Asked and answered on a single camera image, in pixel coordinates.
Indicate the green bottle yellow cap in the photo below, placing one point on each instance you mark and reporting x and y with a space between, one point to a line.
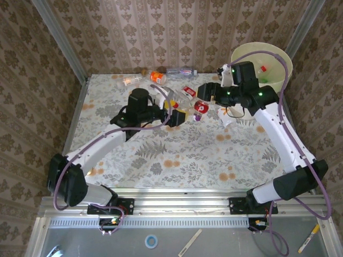
264 80

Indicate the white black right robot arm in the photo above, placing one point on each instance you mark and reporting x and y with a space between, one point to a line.
278 134

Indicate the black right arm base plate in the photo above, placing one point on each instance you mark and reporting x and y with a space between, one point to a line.
235 206

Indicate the white orange carton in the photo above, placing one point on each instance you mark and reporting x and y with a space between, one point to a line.
224 116

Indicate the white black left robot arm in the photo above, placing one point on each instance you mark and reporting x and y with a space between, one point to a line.
93 150

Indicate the orange label plastic bottle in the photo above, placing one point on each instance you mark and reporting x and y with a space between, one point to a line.
157 77

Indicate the yellow white marker pen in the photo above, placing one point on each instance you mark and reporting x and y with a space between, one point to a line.
308 239

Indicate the clear bottle pale orange label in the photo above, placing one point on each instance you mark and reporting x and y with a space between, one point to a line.
130 81

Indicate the aluminium front mounting rail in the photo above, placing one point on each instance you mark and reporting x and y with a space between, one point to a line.
182 204

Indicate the white bin with yellow liner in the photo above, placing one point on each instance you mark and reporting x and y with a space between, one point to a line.
270 72

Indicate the flat wooden stick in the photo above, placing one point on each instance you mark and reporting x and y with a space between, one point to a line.
190 242

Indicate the black connector board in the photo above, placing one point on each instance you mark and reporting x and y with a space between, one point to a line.
258 224
110 222

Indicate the aluminium frame post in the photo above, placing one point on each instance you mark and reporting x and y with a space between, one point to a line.
302 26
61 40

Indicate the clear bottle purple label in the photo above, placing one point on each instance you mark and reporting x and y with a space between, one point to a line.
182 71

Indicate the blue white tape roll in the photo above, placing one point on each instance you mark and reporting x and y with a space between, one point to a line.
146 241

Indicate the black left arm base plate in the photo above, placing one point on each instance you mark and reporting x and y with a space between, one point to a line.
127 206

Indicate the small bottle round red label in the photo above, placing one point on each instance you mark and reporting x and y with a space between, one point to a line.
201 107

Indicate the clear bottle red white label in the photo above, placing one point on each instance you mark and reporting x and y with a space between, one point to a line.
189 91

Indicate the large red label bottle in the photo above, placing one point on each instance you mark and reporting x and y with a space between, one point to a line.
263 68

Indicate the floral tablecloth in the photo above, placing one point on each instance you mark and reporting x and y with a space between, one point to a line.
174 176

